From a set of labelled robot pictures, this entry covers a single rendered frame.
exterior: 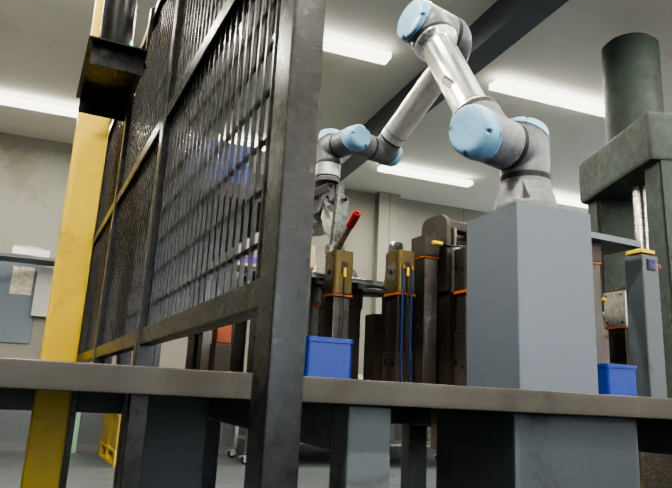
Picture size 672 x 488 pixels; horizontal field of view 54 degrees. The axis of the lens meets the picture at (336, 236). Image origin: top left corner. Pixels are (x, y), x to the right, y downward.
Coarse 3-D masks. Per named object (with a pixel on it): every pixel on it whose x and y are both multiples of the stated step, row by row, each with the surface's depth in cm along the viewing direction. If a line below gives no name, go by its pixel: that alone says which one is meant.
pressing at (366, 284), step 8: (312, 272) 179; (320, 280) 190; (352, 280) 184; (360, 280) 185; (368, 280) 186; (376, 280) 187; (360, 288) 200; (368, 288) 199; (384, 288) 198; (368, 296) 209; (376, 296) 209
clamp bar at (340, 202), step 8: (336, 200) 179; (344, 200) 178; (336, 208) 179; (344, 208) 180; (336, 216) 179; (344, 216) 180; (336, 224) 178; (344, 224) 180; (336, 232) 178; (336, 240) 178
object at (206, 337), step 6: (216, 276) 177; (210, 282) 176; (204, 288) 177; (210, 288) 175; (210, 330) 173; (204, 336) 172; (210, 336) 173; (198, 342) 175; (204, 342) 172; (210, 342) 172; (198, 348) 174; (204, 348) 171; (198, 354) 173; (204, 354) 171; (198, 360) 172; (204, 360) 171; (198, 366) 171; (204, 366) 170
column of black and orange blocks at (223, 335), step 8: (232, 248) 162; (224, 256) 161; (232, 256) 162; (224, 272) 160; (216, 280) 163; (216, 288) 162; (224, 328) 157; (216, 336) 156; (224, 336) 157; (216, 344) 155; (224, 344) 156; (216, 352) 155; (224, 352) 156; (216, 360) 154; (224, 360) 155; (208, 368) 158; (216, 368) 154; (224, 368) 155
